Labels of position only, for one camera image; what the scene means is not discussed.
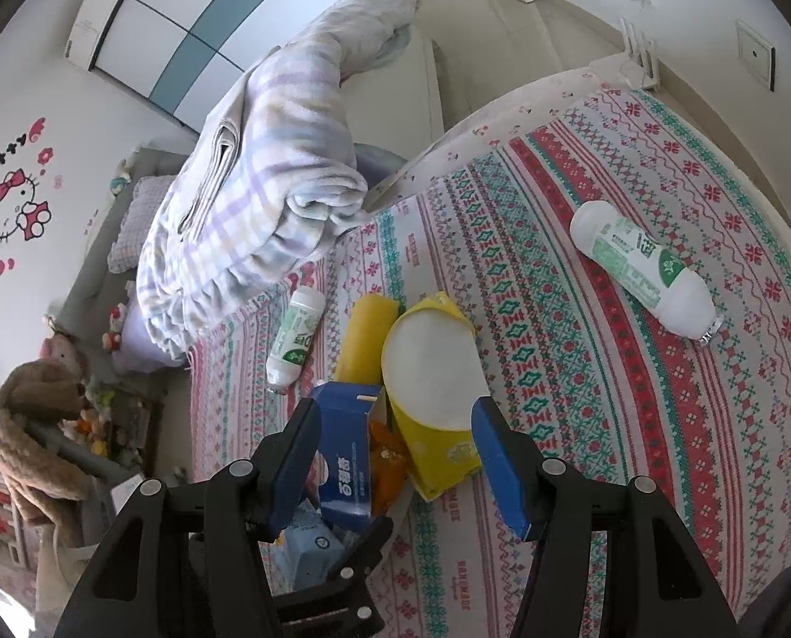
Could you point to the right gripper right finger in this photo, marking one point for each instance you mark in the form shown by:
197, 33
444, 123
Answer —
518, 473

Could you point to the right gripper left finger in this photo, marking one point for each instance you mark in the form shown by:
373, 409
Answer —
282, 463

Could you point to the light blue milk carton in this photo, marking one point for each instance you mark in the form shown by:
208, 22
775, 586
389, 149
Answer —
307, 549

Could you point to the blue tissue box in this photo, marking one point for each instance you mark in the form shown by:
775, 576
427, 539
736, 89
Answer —
343, 461

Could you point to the yellow snack bag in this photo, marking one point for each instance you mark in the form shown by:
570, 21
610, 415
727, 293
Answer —
433, 374

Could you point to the yellow sponge block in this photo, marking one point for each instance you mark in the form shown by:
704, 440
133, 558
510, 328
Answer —
360, 355

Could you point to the white green drink bottle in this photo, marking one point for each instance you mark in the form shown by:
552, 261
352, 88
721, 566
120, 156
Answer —
294, 338

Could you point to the purple plaid folded quilt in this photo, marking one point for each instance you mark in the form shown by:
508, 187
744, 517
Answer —
272, 181

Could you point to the lavender pillow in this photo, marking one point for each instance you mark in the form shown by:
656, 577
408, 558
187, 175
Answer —
146, 200

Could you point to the white teal wardrobe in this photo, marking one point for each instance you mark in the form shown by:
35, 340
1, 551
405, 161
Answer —
182, 56

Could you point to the hello kitty wall sticker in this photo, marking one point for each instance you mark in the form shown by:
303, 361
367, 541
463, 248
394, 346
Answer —
25, 209

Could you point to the grey wall switch plate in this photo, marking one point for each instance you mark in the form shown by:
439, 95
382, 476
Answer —
757, 55

